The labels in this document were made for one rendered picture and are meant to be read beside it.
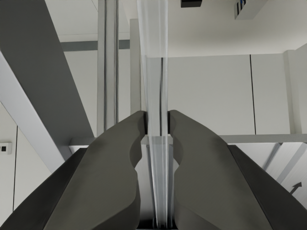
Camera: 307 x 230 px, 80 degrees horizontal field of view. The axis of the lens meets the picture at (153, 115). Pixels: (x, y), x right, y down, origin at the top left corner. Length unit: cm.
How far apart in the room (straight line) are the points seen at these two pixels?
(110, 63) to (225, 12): 39
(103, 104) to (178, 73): 158
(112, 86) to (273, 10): 52
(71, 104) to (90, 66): 193
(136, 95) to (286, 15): 52
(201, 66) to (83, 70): 122
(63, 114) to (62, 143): 2
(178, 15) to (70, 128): 52
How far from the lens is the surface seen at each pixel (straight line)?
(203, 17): 66
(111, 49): 45
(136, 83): 56
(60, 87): 17
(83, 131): 21
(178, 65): 198
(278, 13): 74
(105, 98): 43
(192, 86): 193
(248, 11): 59
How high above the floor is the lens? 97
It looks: 5 degrees down
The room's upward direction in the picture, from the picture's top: 179 degrees clockwise
